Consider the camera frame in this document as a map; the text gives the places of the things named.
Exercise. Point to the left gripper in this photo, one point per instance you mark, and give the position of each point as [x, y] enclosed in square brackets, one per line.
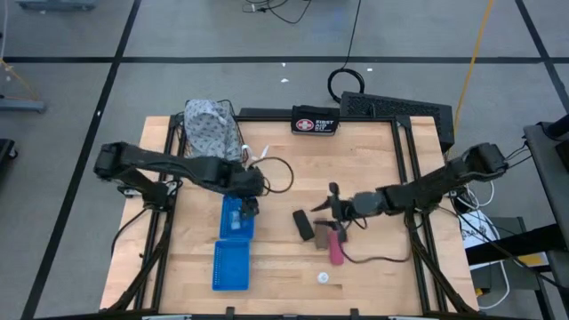
[244, 182]

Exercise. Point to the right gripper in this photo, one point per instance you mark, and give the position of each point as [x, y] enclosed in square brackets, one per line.
[360, 206]

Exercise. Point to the pink bandage roll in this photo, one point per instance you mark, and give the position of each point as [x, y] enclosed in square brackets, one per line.
[336, 251]

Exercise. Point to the grey patterned cloth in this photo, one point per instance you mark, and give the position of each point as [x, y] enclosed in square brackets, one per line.
[209, 133]

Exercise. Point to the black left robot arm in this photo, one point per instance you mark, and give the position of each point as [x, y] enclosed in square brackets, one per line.
[146, 162]

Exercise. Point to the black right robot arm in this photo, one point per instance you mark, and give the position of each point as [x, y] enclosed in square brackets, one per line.
[435, 182]

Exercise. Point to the blue plastic basket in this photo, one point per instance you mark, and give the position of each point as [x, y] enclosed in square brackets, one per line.
[231, 266]
[226, 233]

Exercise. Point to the black first aid kit bag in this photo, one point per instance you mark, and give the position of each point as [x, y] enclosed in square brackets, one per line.
[311, 113]

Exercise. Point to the black perforated computer case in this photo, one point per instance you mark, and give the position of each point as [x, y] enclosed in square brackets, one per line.
[391, 106]

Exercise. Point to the white paper bag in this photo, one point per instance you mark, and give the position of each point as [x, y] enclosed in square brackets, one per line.
[475, 235]

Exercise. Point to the dark side desk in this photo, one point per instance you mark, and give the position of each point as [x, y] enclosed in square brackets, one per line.
[551, 178]

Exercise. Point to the grey floor beam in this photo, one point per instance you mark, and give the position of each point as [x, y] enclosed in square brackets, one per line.
[22, 106]

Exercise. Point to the black floor object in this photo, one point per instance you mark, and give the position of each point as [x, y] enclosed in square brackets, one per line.
[6, 149]

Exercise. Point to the grey floor base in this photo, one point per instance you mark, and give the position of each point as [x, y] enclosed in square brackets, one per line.
[53, 4]

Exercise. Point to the black aluminium table frame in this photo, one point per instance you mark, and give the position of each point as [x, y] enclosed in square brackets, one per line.
[266, 118]

